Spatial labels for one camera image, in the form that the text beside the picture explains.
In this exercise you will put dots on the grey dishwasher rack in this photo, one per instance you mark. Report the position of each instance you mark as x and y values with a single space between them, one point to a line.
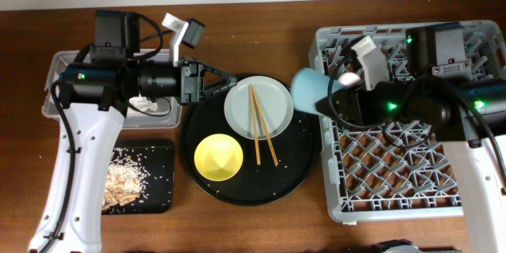
385 173

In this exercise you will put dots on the white napkin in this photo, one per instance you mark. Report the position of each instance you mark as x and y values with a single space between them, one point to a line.
142 104

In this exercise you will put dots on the clear plastic waste bin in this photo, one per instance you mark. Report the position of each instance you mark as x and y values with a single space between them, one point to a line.
167 116

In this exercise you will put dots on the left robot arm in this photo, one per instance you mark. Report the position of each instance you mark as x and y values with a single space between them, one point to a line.
92 97

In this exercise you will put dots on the yellow bowl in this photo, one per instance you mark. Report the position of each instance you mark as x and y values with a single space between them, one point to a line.
218 157

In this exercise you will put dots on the grey round plate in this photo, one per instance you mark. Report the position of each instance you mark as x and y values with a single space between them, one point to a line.
275 101

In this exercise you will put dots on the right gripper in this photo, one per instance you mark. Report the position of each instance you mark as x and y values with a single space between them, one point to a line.
341 101

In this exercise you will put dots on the round black serving tray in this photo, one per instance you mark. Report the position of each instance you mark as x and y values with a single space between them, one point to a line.
297 148

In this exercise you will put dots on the pink cup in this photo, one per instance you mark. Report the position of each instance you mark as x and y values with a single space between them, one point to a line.
348 79

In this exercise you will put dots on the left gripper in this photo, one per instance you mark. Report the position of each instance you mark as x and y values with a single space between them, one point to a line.
190 84

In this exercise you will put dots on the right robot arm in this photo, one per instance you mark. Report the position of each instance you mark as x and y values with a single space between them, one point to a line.
466 116

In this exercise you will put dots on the blue cup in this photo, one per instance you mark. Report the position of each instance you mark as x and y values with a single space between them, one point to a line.
309 92

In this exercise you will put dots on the black rectangular tray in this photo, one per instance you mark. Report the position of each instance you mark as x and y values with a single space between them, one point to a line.
161 164

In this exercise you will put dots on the wooden chopstick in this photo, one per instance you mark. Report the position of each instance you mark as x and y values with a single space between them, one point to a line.
254 125
263 123

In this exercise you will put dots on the food scraps and rice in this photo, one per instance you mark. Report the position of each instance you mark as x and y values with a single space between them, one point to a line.
126 182

